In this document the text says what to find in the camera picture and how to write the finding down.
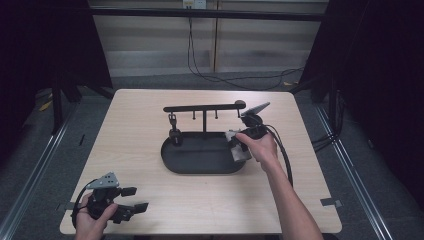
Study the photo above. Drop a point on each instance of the grey tape strip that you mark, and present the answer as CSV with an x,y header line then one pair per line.
x,y
330,202
65,206

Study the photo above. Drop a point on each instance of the dark curtain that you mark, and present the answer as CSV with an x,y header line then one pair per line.
x,y
40,40
383,83

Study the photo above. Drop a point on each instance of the yellow floor tape piece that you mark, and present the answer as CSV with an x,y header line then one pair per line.
x,y
45,106

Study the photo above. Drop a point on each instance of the white wall outlet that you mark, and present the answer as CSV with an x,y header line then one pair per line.
x,y
195,4

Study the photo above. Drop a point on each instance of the person's left hand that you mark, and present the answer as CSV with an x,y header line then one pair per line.
x,y
88,223

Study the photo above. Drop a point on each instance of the black metal stand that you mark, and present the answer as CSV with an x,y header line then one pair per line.
x,y
57,103

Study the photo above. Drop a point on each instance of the black key rack with tray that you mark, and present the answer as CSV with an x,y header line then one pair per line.
x,y
200,156

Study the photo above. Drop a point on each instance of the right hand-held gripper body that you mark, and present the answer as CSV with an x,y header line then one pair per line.
x,y
255,125

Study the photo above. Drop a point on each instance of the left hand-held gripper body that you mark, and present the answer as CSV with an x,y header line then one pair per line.
x,y
103,196

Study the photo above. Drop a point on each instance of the black car key fob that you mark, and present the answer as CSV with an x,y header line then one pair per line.
x,y
175,136

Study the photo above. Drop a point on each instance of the black horizontal frame bar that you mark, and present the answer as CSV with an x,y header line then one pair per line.
x,y
206,14

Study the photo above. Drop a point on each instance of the grey patterned key pouch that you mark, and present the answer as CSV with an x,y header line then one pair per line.
x,y
240,156

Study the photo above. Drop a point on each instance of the metal floor rail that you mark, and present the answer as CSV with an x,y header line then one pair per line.
x,y
353,173
40,166

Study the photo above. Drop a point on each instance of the person's right hand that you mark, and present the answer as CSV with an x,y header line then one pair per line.
x,y
263,150

